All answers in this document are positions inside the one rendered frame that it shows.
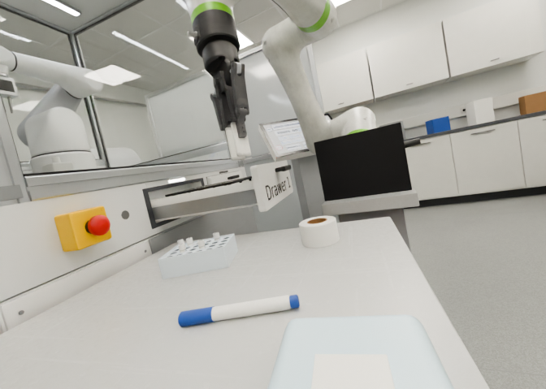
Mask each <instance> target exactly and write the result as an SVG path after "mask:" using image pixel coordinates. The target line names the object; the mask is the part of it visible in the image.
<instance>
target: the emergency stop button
mask: <svg viewBox="0 0 546 389"><path fill-rule="evenodd" d="M110 227H111V223H110V220H109V219H108V217H106V216H104V215H96V216H93V217H92V218H91V219H90V220H89V223H88V229H89V232H90V233H91V234H93V235H95V236H103V235H105V234H106V233H107V232H108V231H109V230H110Z"/></svg>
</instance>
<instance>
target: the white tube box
mask: <svg viewBox="0 0 546 389"><path fill-rule="evenodd" d="M204 241H205V248H203V249H199V247H198V244H197V242H198V240H197V241H193V245H191V246H188V245H187V243H185V247H186V251H185V252H183V253H181V252H180V251H179V247H178V245H176V246H175V247H174V248H173V249H171V250H170V251H168V252H167V253H165V254H164V255H163V256H161V257H160V258H159V259H158V264H159V268H160V271H161V275H162V279H169V278H175V277H179V276H184V275H188V274H196V273H201V272H206V271H210V270H218V269H223V268H228V267H229V266H230V265H231V263H232V261H233V259H234V257H235V256H236V254H237V252H238V248H237V245H236V238H235V235H234V234H230V235H225V236H220V240H216V241H215V239H214V237H213V238H209V239H204Z"/></svg>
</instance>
